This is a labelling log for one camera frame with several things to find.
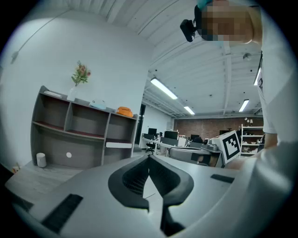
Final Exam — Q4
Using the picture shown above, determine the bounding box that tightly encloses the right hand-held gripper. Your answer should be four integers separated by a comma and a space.
168, 130, 243, 168

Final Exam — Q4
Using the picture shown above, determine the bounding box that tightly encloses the orange bag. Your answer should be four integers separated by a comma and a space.
115, 106, 134, 118

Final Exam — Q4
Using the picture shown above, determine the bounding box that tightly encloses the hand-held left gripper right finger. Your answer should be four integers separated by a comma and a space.
149, 154, 195, 238

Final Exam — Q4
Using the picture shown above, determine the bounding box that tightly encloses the person's white shirt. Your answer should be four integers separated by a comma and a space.
253, 4, 298, 149

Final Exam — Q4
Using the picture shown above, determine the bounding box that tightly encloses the grey wooden shelf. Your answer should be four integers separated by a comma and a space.
30, 85, 139, 171

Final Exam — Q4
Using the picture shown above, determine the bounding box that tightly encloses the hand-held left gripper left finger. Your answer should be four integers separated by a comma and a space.
108, 155, 150, 213

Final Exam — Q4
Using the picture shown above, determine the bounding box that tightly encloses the person's head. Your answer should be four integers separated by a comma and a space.
194, 0, 263, 46

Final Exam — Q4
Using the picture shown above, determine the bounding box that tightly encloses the black head-worn camera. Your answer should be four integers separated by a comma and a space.
179, 4, 203, 43

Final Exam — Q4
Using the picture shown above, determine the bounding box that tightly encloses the light blue pouch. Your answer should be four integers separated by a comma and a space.
89, 99, 107, 110

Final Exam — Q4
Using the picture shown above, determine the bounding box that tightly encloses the white office desk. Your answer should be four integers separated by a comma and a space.
140, 136, 179, 156

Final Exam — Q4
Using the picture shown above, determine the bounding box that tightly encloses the glass vase with flowers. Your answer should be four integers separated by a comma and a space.
67, 60, 92, 102

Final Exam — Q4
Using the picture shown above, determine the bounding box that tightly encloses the black office chair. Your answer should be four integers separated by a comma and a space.
145, 140, 156, 154

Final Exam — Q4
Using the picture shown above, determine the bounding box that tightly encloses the white storage rack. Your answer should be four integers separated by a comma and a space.
240, 124, 265, 156

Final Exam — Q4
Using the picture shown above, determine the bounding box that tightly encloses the person's right forearm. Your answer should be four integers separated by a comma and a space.
264, 132, 279, 150

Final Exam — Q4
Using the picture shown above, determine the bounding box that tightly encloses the long ceiling tube light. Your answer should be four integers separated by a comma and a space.
149, 77, 179, 100

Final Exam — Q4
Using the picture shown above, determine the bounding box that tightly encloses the small white cylinder speaker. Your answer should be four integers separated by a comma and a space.
36, 152, 47, 168

